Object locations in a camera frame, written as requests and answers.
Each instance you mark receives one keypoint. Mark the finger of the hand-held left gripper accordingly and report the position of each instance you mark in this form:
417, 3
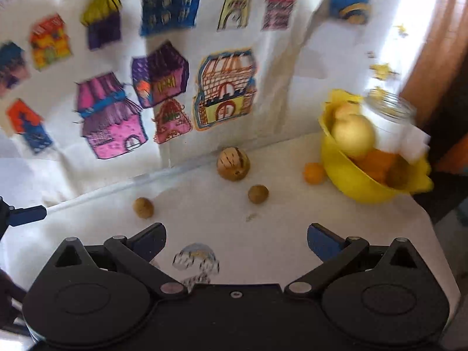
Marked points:
27, 215

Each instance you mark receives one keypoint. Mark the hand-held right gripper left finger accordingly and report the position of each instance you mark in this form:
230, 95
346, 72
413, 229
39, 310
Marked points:
151, 241

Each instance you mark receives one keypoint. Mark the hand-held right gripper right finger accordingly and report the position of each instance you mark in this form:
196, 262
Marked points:
320, 243

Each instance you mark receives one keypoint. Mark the yellow plastic bowl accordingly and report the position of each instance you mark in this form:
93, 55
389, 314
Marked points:
351, 182

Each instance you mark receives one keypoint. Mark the orange fruit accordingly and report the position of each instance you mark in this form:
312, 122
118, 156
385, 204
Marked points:
374, 164

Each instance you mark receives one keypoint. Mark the brown kiwi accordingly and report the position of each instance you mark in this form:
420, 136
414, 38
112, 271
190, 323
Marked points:
399, 173

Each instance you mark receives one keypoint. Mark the striped pepino melon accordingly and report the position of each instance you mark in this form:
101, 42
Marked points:
233, 163

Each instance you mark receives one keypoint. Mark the pale yellow apple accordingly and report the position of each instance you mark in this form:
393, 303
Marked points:
345, 110

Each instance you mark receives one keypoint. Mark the small brown round fruit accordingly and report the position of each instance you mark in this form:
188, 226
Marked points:
258, 193
143, 207

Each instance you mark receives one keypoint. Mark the small orange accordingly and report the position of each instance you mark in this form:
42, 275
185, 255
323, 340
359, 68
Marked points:
314, 173

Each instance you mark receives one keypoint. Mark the white printed table cloth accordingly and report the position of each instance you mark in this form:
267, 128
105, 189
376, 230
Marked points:
226, 234

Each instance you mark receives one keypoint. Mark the glass jar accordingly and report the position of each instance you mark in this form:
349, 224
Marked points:
389, 124

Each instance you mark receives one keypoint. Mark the house drawing wall poster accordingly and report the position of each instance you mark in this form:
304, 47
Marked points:
120, 44

